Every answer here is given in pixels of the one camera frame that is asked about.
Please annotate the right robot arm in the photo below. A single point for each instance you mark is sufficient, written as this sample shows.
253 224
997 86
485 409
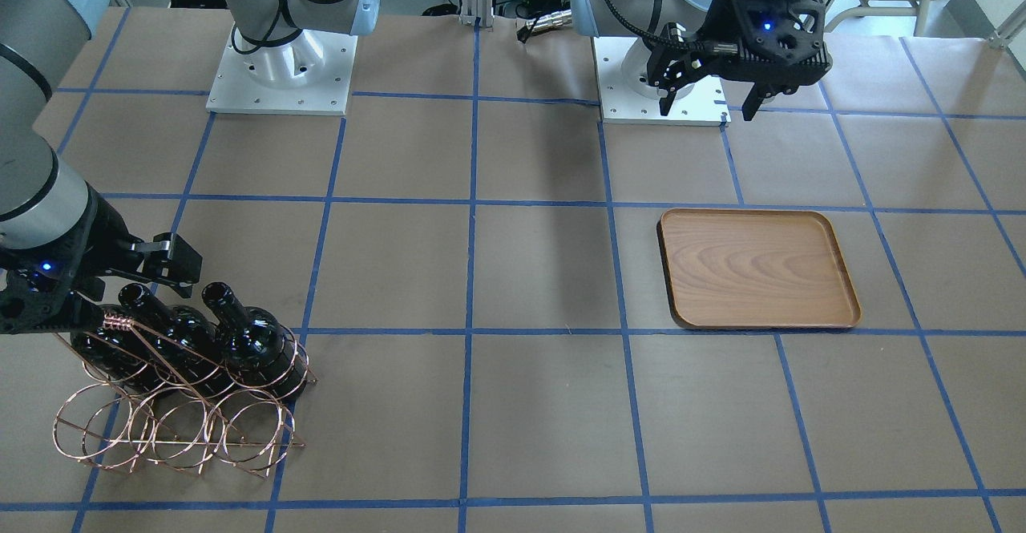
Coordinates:
41 195

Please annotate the dark wine bottle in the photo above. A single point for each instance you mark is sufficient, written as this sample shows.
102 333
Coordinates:
254 346
123 357
186 339

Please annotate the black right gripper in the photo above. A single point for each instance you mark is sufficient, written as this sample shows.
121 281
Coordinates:
86 243

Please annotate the copper wire bottle basket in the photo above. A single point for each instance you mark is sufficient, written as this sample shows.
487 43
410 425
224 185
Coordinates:
109 427

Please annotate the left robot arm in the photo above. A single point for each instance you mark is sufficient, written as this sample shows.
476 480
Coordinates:
618 30

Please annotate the wooden tray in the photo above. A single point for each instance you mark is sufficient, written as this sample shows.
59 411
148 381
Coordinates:
756 269

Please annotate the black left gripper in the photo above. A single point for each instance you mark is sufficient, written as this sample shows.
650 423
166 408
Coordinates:
731 14

